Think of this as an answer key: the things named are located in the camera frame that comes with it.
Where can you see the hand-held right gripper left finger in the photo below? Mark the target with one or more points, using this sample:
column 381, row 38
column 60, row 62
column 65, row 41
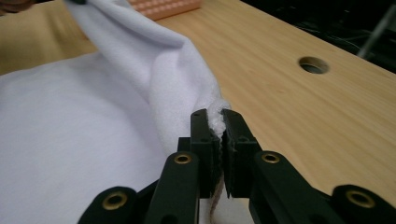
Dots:
column 205, row 149

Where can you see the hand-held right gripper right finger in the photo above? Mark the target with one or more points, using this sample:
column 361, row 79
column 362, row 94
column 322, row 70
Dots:
column 239, row 161

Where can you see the white patterned cloth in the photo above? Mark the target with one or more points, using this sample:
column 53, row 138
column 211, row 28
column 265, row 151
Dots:
column 77, row 124

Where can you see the pink perforated plastic basket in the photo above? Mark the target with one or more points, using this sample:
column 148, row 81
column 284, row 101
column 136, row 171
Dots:
column 165, row 7

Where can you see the grey metal stand frame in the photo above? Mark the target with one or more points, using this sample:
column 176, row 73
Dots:
column 375, row 31

